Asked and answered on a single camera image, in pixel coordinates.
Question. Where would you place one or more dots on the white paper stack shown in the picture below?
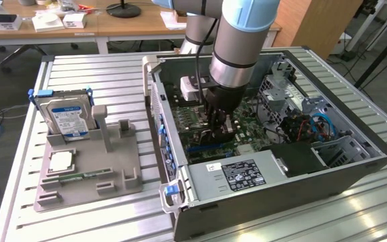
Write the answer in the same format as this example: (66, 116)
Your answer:
(173, 22)

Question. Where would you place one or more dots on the blue case release latch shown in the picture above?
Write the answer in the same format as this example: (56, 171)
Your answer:
(170, 190)

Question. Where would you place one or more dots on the hard disk blue caddy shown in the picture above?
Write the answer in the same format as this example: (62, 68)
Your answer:
(68, 118)

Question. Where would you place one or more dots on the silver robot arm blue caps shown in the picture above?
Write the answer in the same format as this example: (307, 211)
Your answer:
(237, 48)

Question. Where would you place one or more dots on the silver perforated drive cage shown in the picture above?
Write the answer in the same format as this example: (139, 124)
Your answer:
(275, 100)

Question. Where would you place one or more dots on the green RAM stick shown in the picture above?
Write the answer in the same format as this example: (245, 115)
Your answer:
(75, 177)

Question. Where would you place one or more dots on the CPU socket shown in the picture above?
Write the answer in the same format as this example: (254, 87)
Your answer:
(198, 116)

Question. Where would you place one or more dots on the black chair base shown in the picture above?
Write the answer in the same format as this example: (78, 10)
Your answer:
(6, 68)

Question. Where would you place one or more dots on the small white box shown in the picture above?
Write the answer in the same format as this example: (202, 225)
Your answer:
(75, 21)

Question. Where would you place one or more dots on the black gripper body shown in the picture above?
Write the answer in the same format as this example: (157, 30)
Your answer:
(226, 99)

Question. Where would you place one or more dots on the white box black top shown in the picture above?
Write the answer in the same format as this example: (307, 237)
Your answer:
(6, 25)

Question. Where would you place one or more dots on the cardboard box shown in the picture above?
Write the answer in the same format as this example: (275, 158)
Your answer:
(179, 13)

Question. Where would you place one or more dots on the black open PC case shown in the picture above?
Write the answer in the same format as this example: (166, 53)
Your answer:
(281, 209)

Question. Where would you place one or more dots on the grey expansion card retainer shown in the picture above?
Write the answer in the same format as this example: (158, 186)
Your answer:
(151, 63)

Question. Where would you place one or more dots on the black expansion slot blue latch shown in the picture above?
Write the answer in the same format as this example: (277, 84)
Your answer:
(214, 156)

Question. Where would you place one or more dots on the black power adapter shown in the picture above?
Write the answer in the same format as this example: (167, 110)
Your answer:
(347, 56)

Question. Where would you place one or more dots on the wooden cabinet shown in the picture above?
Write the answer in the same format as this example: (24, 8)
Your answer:
(314, 25)

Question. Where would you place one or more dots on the green motherboard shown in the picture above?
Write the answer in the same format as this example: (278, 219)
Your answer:
(250, 131)

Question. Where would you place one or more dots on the silver CPU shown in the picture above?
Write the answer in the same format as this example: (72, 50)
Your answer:
(60, 161)

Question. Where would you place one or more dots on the black stand leg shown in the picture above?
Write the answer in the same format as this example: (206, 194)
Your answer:
(382, 56)

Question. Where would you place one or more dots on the wooden desk white frame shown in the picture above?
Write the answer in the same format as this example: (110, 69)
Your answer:
(150, 27)
(24, 34)

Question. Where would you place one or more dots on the silver chipset heat sink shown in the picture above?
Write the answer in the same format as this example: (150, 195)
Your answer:
(247, 149)

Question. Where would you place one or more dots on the black power connector bundle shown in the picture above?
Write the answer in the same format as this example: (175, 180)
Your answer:
(291, 126)

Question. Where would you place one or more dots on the RAM slot black latches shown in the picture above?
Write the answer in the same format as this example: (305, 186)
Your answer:
(190, 104)

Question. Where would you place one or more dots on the black lamp base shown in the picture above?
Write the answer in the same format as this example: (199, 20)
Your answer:
(124, 11)

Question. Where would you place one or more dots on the silver disk bay bracket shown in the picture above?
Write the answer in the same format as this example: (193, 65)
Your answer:
(345, 151)

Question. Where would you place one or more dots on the white box round lid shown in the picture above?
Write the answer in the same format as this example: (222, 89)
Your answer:
(47, 24)

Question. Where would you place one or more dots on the grey power supply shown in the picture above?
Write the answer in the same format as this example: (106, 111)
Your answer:
(206, 186)

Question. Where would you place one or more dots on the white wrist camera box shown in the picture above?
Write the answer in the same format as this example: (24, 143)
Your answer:
(190, 89)

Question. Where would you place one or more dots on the grey cup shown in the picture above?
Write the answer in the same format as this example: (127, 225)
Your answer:
(27, 2)

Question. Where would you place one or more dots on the grey parts rack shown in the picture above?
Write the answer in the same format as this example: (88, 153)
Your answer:
(119, 164)

